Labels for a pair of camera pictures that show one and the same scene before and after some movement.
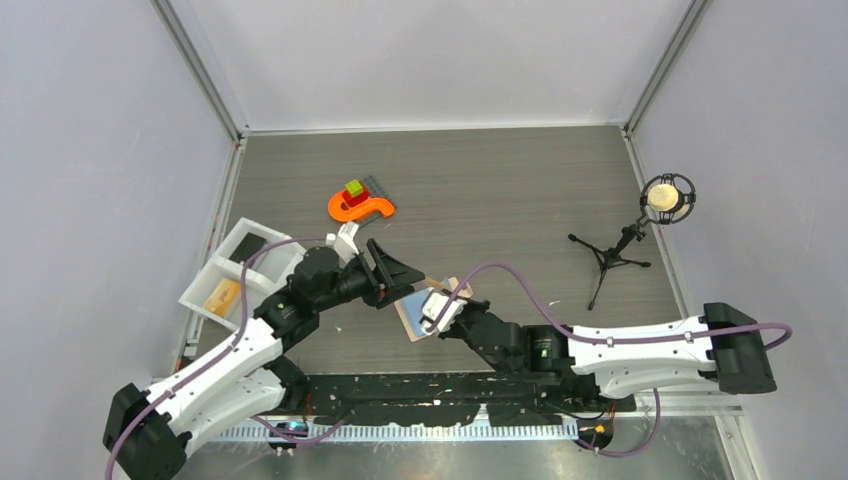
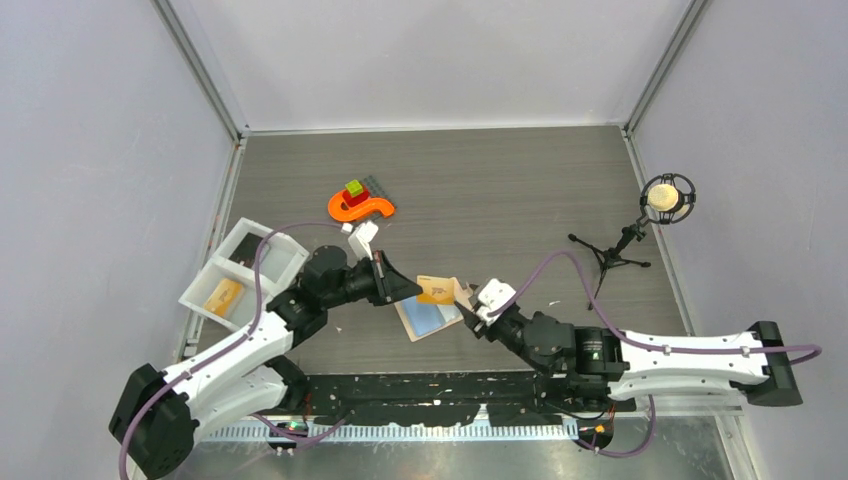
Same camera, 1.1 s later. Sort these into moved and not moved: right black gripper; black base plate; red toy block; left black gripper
Moved: right black gripper
Not moved: left black gripper; red toy block; black base plate
